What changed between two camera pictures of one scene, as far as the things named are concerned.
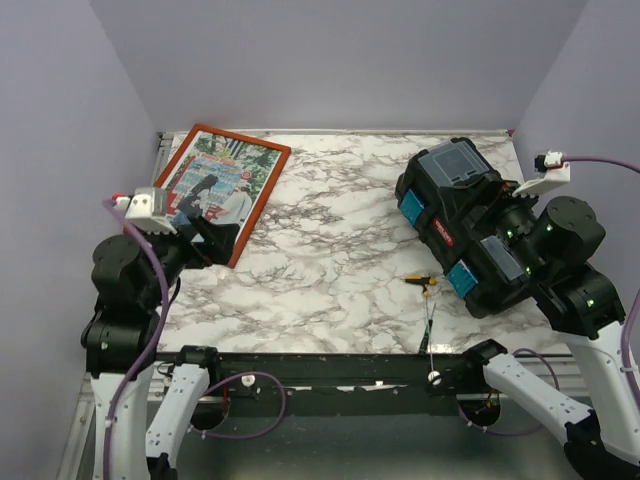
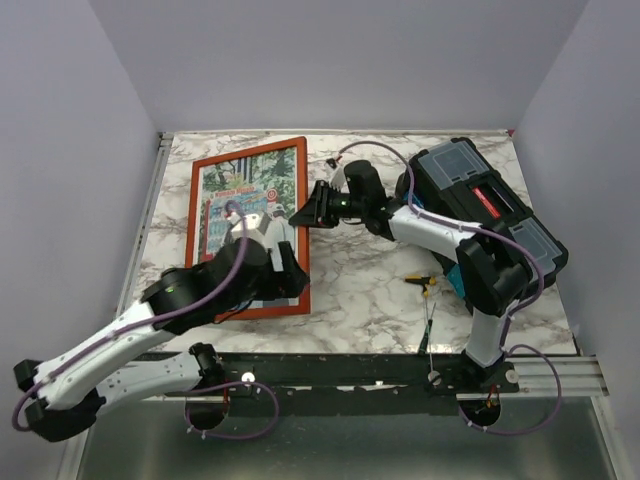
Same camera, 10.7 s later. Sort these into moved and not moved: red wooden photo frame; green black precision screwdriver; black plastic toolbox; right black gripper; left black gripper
Moved: right black gripper; red wooden photo frame; left black gripper
Not moved: green black precision screwdriver; black plastic toolbox
